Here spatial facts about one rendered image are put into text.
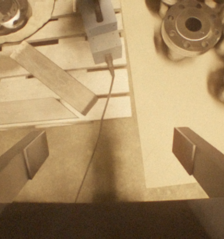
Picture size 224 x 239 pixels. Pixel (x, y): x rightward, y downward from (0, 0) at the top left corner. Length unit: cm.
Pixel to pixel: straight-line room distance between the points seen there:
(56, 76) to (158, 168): 67
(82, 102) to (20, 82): 38
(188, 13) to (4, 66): 94
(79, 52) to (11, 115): 46
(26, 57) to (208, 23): 84
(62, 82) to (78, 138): 33
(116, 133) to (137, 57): 45
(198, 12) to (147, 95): 45
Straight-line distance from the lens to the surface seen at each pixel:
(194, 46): 85
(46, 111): 85
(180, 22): 89
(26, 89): 95
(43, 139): 17
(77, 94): 75
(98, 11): 77
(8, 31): 108
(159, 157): 94
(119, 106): 80
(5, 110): 95
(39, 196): 107
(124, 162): 93
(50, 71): 82
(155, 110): 95
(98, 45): 80
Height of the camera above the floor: 93
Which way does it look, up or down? 82 degrees down
